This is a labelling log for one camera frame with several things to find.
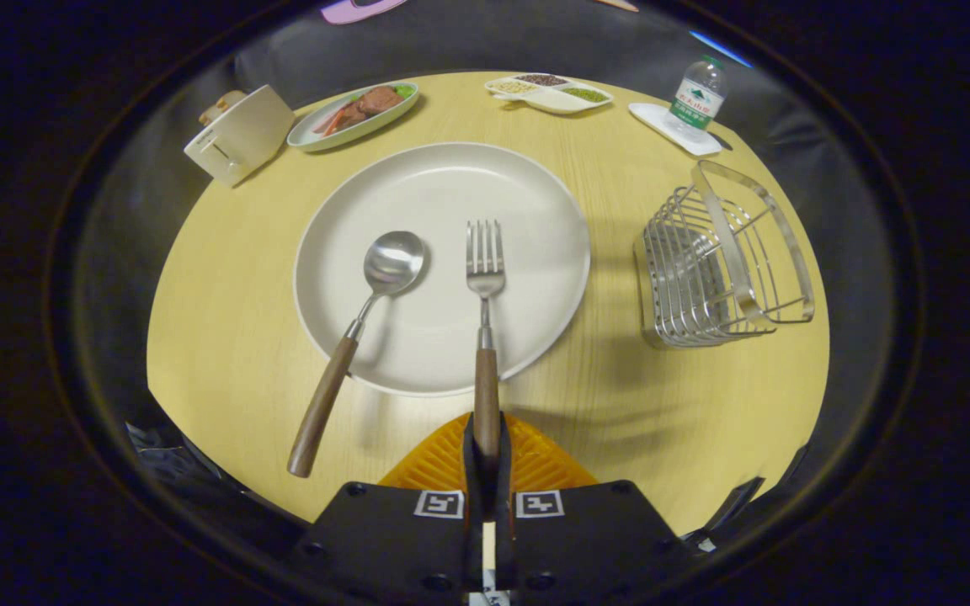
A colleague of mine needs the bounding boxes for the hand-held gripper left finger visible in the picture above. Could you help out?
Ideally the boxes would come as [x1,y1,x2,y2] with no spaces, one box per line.
[287,412,488,606]

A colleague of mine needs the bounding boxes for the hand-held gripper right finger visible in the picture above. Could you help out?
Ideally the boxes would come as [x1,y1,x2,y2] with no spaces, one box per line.
[485,412,696,606]

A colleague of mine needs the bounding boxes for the wooden handled metal fork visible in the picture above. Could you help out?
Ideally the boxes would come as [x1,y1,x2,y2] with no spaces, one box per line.
[466,221,506,460]

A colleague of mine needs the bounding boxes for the wooden handled metal spoon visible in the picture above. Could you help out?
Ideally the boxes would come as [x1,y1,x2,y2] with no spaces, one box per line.
[287,231,426,478]

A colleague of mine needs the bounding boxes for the large white round plate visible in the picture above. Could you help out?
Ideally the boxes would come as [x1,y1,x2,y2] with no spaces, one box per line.
[294,141,592,397]

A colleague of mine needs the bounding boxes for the pale green oval plate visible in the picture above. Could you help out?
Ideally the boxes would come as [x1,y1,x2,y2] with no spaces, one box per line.
[286,82,420,153]

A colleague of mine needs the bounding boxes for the white divided grain dish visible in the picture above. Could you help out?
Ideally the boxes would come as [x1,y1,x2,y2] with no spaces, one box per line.
[485,73,614,115]

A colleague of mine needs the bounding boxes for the pink ham slices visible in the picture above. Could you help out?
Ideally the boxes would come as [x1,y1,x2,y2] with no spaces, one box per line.
[312,104,361,137]

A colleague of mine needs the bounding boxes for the brown meat slice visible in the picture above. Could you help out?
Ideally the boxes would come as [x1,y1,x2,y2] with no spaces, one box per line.
[353,86,406,120]

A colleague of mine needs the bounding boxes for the white square coaster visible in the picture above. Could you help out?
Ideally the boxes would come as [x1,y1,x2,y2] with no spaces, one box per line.
[628,103,723,157]

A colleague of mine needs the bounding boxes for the cream toaster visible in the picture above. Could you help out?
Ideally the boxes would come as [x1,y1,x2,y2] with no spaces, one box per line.
[184,84,296,188]

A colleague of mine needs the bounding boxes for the clear plastic water bottle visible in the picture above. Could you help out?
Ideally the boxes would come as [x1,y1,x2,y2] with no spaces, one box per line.
[664,56,728,142]

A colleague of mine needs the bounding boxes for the black backdrop cloth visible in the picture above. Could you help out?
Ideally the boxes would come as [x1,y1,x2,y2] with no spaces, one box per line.
[56,0,915,540]

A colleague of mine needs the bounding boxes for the toast bread slice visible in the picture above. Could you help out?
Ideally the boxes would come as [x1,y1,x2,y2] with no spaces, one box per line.
[199,90,248,127]

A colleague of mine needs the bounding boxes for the metal wire cutlery basket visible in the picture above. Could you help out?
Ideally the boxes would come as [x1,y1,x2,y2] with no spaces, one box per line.
[633,160,816,350]

